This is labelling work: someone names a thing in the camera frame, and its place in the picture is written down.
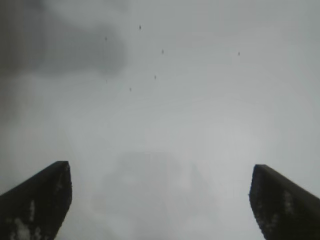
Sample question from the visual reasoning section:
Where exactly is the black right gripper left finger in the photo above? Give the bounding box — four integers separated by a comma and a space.
0, 160, 73, 240

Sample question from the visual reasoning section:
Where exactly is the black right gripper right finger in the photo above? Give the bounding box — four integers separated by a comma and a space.
248, 163, 320, 240

